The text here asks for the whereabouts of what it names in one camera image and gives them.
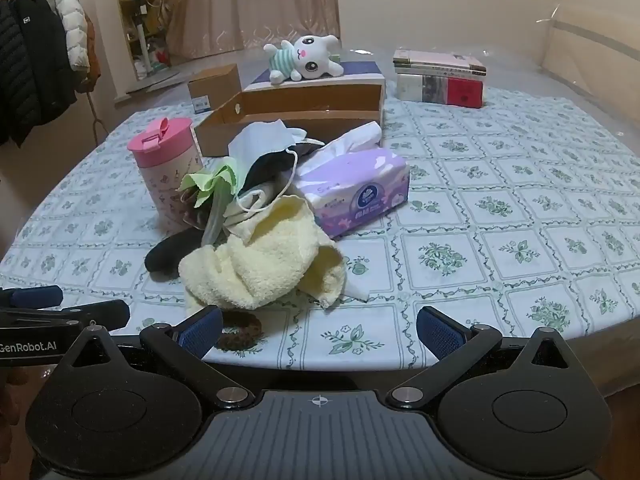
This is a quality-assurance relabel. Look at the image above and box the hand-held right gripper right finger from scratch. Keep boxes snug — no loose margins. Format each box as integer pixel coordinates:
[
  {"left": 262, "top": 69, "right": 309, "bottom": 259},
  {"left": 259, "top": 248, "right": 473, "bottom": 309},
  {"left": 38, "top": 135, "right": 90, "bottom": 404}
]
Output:
[{"left": 386, "top": 305, "right": 576, "bottom": 411}]

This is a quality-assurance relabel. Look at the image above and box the green cloth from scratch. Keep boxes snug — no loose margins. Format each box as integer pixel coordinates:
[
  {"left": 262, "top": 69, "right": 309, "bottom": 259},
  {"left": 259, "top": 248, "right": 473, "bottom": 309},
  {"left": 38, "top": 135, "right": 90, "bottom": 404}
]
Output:
[{"left": 178, "top": 157, "right": 243, "bottom": 208}]

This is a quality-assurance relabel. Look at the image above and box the plastic-wrapped wooden board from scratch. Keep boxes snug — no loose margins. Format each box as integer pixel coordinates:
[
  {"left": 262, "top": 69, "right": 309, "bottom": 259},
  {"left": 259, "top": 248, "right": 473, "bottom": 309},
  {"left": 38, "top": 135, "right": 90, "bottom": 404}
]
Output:
[{"left": 542, "top": 5, "right": 640, "bottom": 111}]

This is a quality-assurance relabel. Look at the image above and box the black cloth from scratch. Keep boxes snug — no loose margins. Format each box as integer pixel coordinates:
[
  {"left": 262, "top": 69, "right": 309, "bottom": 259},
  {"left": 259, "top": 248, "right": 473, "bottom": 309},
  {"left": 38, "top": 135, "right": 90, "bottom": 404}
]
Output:
[{"left": 240, "top": 141, "right": 326, "bottom": 196}]

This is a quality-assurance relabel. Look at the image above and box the white and blue box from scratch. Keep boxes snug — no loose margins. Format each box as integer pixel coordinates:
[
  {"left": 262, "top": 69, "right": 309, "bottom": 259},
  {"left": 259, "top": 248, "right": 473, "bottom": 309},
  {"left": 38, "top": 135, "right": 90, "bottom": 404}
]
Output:
[{"left": 242, "top": 60, "right": 386, "bottom": 93}]

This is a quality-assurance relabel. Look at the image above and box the thin white book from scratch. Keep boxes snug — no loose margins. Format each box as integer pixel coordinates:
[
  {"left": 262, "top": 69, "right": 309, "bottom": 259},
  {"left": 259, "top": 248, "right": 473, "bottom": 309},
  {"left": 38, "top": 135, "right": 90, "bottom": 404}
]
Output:
[{"left": 393, "top": 63, "right": 487, "bottom": 79}]

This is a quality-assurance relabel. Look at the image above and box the thick red and white book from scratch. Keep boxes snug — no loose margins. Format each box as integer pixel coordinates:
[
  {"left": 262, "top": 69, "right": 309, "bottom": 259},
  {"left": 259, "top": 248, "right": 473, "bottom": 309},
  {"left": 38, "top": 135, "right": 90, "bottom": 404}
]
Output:
[{"left": 396, "top": 72, "right": 485, "bottom": 109}]

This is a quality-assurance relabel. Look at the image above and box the black sock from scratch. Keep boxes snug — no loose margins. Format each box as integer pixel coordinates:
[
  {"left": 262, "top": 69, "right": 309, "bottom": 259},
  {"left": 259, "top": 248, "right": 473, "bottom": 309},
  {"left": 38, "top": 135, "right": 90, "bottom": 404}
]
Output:
[{"left": 145, "top": 227, "right": 211, "bottom": 277}]

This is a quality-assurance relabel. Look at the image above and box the white puffer jacket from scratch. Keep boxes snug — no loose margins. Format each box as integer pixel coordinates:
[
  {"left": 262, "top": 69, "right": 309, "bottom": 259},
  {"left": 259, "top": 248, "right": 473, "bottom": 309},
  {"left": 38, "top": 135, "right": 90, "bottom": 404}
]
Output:
[{"left": 37, "top": 0, "right": 91, "bottom": 73}]

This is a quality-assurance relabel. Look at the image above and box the brown hair scrunchie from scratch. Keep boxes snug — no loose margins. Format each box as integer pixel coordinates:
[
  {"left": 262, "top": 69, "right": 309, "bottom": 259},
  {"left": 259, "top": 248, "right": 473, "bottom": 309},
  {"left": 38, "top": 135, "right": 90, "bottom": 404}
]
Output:
[{"left": 215, "top": 311, "right": 266, "bottom": 352}]

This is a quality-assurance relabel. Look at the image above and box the brown jacket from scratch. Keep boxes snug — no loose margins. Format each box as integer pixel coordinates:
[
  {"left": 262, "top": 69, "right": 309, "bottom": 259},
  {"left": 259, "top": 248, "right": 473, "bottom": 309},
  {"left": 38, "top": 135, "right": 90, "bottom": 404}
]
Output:
[{"left": 55, "top": 0, "right": 102, "bottom": 93}]

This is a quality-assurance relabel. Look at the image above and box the purple tissue pack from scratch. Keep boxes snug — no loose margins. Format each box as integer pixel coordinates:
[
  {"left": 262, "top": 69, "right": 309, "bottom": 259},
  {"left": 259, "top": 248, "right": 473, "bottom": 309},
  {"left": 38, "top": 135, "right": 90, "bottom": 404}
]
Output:
[{"left": 292, "top": 121, "right": 411, "bottom": 239}]

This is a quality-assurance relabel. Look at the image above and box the pink tumbler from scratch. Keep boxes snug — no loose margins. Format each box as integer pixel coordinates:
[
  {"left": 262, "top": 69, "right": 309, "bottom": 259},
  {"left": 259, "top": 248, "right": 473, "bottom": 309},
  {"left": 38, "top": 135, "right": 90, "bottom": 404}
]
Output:
[{"left": 126, "top": 116, "right": 203, "bottom": 235}]

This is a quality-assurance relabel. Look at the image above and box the gold clothes rack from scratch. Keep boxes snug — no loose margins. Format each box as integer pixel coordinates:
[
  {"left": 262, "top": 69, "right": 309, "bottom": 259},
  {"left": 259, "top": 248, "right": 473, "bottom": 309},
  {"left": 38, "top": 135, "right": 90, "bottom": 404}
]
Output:
[{"left": 0, "top": 0, "right": 109, "bottom": 147}]

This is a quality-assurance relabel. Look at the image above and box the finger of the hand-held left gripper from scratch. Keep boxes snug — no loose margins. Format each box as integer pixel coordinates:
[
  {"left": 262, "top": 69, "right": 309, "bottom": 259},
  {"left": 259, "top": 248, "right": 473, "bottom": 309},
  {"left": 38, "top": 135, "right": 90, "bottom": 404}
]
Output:
[
  {"left": 60, "top": 300, "right": 131, "bottom": 333},
  {"left": 0, "top": 285, "right": 64, "bottom": 309}
]

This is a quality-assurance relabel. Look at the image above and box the small closed cardboard box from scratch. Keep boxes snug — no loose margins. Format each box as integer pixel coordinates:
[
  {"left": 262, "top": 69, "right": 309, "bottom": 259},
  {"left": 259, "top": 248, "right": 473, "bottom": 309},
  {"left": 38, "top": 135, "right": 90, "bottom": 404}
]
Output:
[{"left": 188, "top": 64, "right": 242, "bottom": 114}]

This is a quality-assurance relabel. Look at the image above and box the pale yellow towel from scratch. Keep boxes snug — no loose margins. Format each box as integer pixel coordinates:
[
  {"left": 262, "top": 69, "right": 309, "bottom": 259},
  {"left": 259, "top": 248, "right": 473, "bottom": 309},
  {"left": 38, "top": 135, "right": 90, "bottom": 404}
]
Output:
[{"left": 178, "top": 195, "right": 347, "bottom": 311}]

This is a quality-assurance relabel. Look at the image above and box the white plush bunny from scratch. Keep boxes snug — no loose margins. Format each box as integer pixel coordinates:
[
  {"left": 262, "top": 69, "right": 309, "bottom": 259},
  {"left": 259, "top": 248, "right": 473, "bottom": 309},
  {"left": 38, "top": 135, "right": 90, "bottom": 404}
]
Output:
[{"left": 263, "top": 35, "right": 345, "bottom": 84}]

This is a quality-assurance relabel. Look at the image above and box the pink book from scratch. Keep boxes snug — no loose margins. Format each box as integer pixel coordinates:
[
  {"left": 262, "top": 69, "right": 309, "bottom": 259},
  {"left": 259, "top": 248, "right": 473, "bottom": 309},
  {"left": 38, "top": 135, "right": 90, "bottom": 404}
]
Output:
[{"left": 393, "top": 49, "right": 487, "bottom": 72}]

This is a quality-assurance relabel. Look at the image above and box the beige curtain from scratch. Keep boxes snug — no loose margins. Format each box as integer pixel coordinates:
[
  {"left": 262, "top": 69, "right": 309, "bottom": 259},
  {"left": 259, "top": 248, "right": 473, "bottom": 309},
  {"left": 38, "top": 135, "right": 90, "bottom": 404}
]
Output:
[{"left": 162, "top": 0, "right": 342, "bottom": 60}]

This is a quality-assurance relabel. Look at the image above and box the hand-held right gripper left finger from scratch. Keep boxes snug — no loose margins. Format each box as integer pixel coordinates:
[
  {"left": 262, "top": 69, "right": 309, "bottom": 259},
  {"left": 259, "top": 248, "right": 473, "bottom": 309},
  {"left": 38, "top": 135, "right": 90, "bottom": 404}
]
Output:
[{"left": 60, "top": 305, "right": 254, "bottom": 411}]

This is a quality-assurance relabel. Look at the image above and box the black hooded jacket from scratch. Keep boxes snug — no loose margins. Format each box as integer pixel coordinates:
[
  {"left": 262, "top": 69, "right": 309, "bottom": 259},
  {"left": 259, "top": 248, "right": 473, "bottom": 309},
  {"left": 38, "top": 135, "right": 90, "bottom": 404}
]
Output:
[{"left": 12, "top": 0, "right": 79, "bottom": 148}]

